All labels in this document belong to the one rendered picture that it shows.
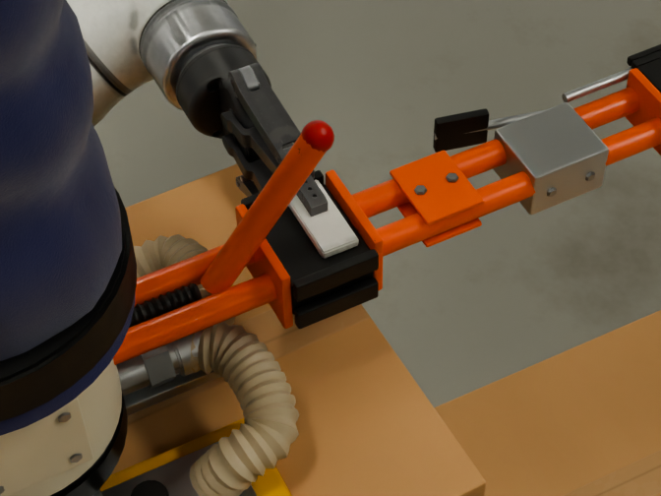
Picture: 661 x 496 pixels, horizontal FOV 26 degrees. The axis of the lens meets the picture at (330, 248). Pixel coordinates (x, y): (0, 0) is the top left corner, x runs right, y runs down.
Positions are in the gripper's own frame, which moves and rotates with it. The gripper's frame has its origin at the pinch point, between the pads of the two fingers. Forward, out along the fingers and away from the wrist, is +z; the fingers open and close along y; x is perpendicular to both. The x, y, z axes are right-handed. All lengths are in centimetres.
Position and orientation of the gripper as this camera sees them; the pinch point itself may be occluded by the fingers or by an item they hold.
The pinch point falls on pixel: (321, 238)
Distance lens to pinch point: 109.3
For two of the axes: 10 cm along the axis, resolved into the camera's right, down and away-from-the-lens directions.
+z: 4.5, 6.8, -5.8
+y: 0.0, 6.5, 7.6
